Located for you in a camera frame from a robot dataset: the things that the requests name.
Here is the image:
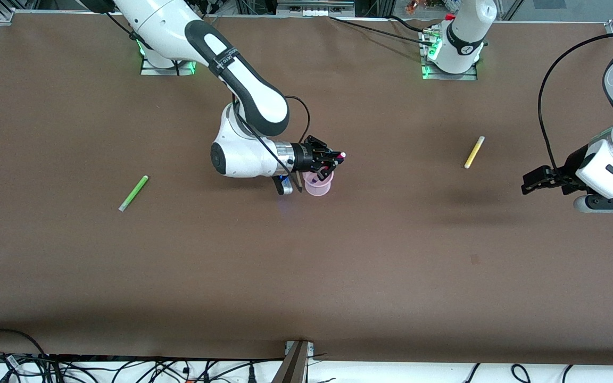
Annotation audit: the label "pink pen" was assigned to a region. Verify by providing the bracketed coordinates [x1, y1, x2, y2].
[311, 152, 347, 185]

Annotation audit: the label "pink plastic cup holder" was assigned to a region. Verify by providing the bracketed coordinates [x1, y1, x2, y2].
[304, 168, 336, 197]

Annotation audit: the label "yellow pen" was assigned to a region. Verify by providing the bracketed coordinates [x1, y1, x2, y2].
[463, 136, 485, 170]

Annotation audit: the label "white power strip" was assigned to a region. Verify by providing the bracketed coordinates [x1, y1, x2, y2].
[277, 0, 356, 18]

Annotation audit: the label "green pen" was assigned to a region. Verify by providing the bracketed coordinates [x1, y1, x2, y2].
[118, 175, 150, 212]

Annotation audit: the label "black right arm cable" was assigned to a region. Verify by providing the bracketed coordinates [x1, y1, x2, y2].
[105, 11, 311, 193]

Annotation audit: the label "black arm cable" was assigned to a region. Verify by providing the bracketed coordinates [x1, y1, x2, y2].
[105, 11, 311, 193]
[538, 30, 613, 172]

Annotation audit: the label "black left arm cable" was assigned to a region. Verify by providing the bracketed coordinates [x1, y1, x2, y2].
[538, 30, 613, 172]

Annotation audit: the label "black cable on table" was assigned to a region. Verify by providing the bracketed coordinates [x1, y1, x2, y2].
[329, 15, 437, 47]

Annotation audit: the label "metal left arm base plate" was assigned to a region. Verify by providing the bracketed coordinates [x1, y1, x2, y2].
[419, 29, 478, 81]

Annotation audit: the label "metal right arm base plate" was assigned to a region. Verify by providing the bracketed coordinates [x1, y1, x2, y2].
[140, 40, 198, 76]

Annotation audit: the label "looped black floor cables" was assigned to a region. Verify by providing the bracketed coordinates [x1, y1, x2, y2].
[462, 363, 574, 383]

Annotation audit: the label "aluminium table frame bracket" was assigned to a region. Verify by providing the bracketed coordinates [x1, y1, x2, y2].
[271, 339, 316, 383]

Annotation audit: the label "tangled black floor cables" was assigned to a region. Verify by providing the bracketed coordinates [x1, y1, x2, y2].
[0, 328, 286, 383]

